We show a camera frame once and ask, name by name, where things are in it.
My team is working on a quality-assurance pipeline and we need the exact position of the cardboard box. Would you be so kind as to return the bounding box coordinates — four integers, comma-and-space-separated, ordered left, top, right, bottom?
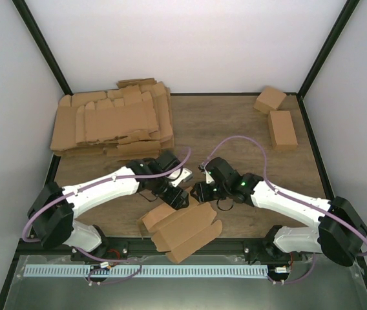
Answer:
253, 86, 287, 114
267, 110, 298, 151
136, 196, 223, 264

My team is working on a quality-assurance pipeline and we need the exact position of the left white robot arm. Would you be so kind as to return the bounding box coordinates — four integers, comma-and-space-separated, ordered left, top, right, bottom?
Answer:
23, 151, 193, 261

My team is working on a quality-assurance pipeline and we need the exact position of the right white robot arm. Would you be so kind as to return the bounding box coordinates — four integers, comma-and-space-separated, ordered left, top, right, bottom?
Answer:
191, 157, 367, 267

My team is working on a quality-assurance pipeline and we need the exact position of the stack of flat cardboard blanks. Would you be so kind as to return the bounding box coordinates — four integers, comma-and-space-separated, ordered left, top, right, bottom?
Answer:
50, 78, 174, 161

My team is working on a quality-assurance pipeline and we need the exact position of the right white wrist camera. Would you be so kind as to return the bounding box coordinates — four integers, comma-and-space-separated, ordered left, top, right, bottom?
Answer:
198, 163, 215, 184

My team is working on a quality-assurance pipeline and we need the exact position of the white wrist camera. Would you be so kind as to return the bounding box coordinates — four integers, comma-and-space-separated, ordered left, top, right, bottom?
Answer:
198, 163, 215, 184
167, 167, 193, 187

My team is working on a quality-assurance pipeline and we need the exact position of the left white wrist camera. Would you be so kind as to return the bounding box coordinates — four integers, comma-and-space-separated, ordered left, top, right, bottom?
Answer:
167, 167, 193, 187

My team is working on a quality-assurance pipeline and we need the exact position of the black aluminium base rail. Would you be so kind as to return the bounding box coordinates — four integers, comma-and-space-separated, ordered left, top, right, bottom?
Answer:
18, 237, 359, 259

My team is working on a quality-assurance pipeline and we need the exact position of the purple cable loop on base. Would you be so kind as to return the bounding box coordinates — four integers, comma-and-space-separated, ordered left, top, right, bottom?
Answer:
87, 253, 148, 287

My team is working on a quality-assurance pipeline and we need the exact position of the light blue slotted cable duct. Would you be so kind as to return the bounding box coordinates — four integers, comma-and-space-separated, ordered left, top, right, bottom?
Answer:
23, 264, 268, 279

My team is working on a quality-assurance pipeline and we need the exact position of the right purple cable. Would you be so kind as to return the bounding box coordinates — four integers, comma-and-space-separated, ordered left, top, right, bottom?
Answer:
199, 135, 367, 258

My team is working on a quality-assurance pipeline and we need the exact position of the black frame post right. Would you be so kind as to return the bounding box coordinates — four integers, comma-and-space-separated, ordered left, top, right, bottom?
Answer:
298, 0, 361, 96

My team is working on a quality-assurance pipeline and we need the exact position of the black frame post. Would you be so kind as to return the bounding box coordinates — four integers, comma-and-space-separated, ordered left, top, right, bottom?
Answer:
12, 0, 73, 95
298, 0, 361, 96

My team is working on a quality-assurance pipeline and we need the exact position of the black frame post left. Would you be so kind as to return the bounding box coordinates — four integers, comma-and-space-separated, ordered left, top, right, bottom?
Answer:
12, 0, 73, 95

